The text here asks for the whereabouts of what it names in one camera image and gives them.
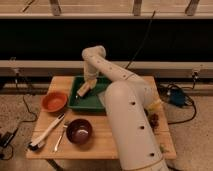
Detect bunch of red grapes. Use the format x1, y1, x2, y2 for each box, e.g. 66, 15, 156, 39
148, 114, 159, 129

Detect orange bowl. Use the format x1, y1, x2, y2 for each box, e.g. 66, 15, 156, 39
41, 91, 67, 113

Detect wooden table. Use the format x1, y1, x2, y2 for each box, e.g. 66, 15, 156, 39
26, 76, 177, 162

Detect blue power box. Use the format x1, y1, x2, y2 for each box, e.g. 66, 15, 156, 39
169, 89, 185, 107

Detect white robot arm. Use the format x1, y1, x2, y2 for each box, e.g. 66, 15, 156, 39
82, 46, 169, 171

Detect metal fork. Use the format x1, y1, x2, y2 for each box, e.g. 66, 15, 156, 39
53, 121, 70, 152

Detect black cable on right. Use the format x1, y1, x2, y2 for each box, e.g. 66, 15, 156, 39
157, 83, 197, 126

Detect dark maroon bowl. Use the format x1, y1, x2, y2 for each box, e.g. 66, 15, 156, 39
66, 119, 93, 145

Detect wooden eraser block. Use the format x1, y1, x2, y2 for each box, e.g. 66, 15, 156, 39
77, 82, 90, 97

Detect black hanging cable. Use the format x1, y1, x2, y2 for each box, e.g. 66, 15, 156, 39
124, 10, 157, 70

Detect green pepper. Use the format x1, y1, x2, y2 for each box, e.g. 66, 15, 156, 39
159, 144, 167, 153

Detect green plastic tray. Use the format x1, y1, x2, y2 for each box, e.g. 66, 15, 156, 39
67, 76, 111, 112

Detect white dish brush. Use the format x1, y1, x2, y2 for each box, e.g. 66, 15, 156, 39
28, 114, 65, 151

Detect black cable on left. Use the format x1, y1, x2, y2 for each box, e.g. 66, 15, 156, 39
0, 71, 38, 161

